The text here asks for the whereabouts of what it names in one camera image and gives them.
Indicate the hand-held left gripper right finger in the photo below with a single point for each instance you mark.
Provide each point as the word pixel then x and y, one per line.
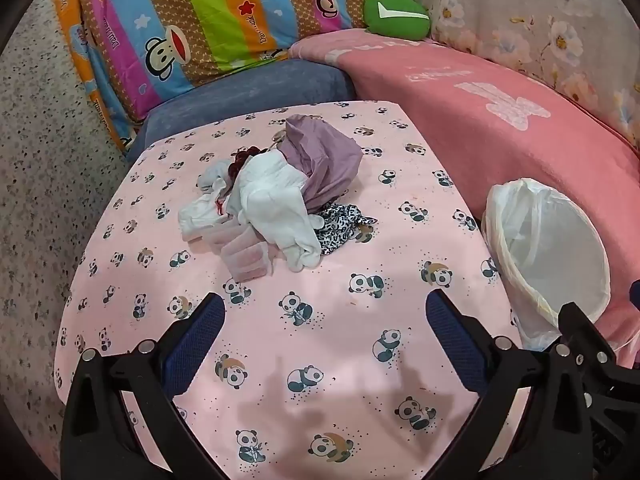
pixel 452 340

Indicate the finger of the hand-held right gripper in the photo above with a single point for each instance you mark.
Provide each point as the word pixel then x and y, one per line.
pixel 635 295
pixel 585 330

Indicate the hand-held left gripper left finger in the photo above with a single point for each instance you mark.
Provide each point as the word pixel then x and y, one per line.
pixel 200 330

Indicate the white bin with plastic liner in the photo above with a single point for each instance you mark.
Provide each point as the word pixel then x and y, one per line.
pixel 550 255

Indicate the small white cloth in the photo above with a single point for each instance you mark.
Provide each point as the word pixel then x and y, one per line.
pixel 205 210

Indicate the purple cloth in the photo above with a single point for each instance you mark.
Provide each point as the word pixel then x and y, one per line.
pixel 325 160

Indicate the pink panda-print tablecloth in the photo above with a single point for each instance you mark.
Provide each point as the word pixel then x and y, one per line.
pixel 325 320

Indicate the large white cloth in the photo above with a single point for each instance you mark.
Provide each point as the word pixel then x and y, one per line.
pixel 275 200

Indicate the leopard-print cloth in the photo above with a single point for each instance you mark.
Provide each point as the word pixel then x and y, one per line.
pixel 340 225

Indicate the dark red cloth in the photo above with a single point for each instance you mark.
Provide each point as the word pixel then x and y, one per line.
pixel 240 160

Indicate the beige knotted cloth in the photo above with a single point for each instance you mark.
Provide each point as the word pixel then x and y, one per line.
pixel 279 140

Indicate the pink blanket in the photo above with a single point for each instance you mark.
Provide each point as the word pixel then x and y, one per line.
pixel 450 110

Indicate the blue cushion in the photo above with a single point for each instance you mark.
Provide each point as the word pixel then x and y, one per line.
pixel 250 90

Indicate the grey floral sheet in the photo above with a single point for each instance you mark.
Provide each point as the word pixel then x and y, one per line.
pixel 500 10

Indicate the striped monkey-print quilt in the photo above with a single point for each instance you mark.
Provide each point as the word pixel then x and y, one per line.
pixel 200 10

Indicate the green cushion with white tick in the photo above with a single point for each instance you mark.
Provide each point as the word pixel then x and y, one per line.
pixel 395 15

